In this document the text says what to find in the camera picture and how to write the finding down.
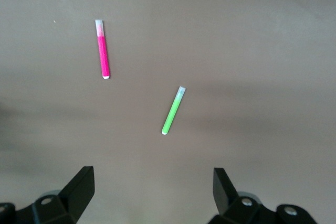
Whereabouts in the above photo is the pink marker pen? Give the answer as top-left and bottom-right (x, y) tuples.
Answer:
(94, 19), (111, 80)

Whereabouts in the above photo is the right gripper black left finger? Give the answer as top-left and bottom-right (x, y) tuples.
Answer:
(0, 166), (96, 224)

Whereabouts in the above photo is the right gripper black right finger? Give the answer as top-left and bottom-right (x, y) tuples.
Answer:
(208, 167), (319, 224)

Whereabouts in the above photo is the green marker pen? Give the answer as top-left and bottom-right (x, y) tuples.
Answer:
(161, 86), (187, 135)

